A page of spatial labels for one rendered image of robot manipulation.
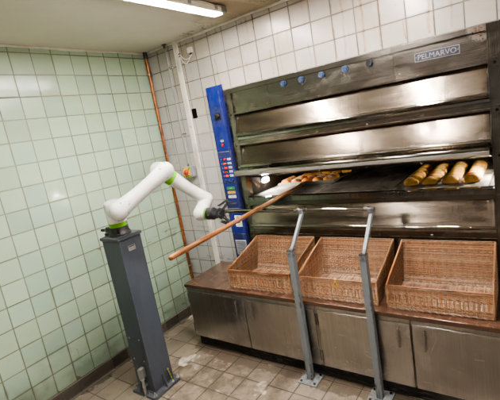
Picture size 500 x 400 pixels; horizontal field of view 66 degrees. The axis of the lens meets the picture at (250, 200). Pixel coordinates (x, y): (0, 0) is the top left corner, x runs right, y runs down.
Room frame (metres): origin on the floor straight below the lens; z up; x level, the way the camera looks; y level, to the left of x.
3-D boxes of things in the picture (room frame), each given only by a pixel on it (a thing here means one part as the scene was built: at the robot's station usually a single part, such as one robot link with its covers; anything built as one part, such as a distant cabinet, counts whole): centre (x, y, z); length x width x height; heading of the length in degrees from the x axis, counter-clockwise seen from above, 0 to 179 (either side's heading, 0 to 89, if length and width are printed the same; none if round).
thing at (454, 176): (2.75, -1.44, 1.21); 0.61 x 0.48 x 0.06; 143
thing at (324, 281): (2.52, -0.58, 0.72); 0.56 x 0.49 x 0.28; 54
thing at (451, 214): (2.75, -0.72, 1.02); 1.79 x 0.11 x 0.19; 53
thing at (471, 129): (2.75, -0.72, 1.54); 1.79 x 0.11 x 0.19; 53
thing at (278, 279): (2.88, -0.09, 0.72); 0.56 x 0.49 x 0.28; 54
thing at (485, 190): (2.77, -0.73, 1.16); 1.80 x 0.06 x 0.04; 53
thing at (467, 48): (2.77, -0.73, 1.99); 1.80 x 0.08 x 0.21; 53
